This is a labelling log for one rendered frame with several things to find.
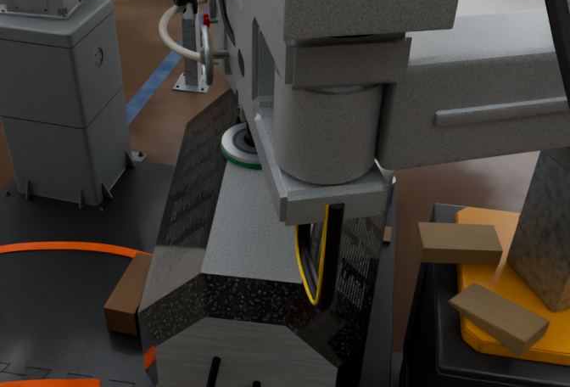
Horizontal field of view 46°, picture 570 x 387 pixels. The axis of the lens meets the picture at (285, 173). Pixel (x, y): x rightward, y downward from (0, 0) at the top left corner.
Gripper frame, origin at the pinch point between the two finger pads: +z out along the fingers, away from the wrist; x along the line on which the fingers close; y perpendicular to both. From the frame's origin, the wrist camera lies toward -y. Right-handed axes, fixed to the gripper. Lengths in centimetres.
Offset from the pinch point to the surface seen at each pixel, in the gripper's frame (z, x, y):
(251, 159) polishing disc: -4, 85, 42
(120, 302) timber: 68, 50, 73
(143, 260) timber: 69, 38, 55
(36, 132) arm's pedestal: 50, -37, 56
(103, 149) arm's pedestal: 63, -24, 33
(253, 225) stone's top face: -3, 105, 58
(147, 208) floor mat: 85, 0, 29
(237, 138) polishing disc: -3, 75, 38
